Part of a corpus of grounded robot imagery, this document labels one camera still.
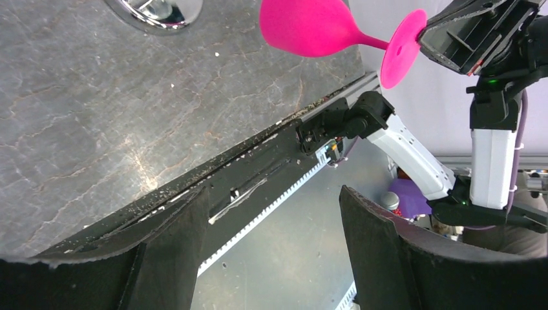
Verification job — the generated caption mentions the red glitter microphone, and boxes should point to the red glitter microphone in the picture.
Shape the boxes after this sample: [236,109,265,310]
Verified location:
[380,192,402,216]

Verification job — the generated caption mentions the chrome wire wine glass rack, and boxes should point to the chrome wire wine glass rack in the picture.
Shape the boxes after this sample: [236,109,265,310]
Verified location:
[104,0,204,36]

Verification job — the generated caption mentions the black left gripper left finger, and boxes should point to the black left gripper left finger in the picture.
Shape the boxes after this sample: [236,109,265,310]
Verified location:
[39,188,209,309]

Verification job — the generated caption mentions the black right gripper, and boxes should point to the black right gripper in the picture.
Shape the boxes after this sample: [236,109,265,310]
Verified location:
[418,1,540,75]

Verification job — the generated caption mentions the pink plastic wine glass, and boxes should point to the pink plastic wine glass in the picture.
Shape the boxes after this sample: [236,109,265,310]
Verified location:
[258,0,427,89]

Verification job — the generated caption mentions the purple object outside cell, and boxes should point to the purple object outside cell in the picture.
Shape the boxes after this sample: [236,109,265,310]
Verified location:
[388,178,432,218]

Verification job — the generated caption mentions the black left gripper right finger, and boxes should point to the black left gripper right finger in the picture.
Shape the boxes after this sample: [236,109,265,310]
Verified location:
[339,186,527,309]

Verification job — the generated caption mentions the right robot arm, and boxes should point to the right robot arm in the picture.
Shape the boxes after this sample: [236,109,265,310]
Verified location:
[350,1,547,233]

